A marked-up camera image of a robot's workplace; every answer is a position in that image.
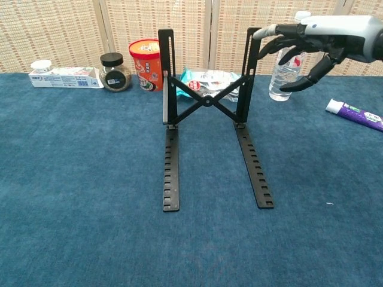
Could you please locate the blue felt table cover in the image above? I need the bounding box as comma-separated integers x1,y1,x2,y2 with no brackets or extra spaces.
0,72,383,287

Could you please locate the teal snack bag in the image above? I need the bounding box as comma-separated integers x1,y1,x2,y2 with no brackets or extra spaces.
178,66,255,105

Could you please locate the bamboo folding screen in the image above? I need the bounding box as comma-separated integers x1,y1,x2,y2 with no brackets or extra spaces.
0,0,383,76

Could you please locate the purple toothpaste tube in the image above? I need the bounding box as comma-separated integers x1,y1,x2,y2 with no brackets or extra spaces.
325,98,383,133

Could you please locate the white milk carton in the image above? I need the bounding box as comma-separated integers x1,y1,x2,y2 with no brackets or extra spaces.
29,59,105,89

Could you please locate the clear plastic water bottle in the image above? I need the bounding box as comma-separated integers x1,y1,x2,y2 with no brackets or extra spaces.
268,11,312,102

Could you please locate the glass jar with black lid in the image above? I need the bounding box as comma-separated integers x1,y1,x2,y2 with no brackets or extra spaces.
99,53,133,93

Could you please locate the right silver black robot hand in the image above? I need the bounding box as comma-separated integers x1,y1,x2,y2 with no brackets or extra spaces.
253,14,383,93

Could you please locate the black folding laptop stand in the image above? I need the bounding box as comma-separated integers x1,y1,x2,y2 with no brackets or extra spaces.
157,28,275,212

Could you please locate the red instant noodle cup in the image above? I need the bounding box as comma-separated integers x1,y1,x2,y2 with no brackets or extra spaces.
128,39,165,92

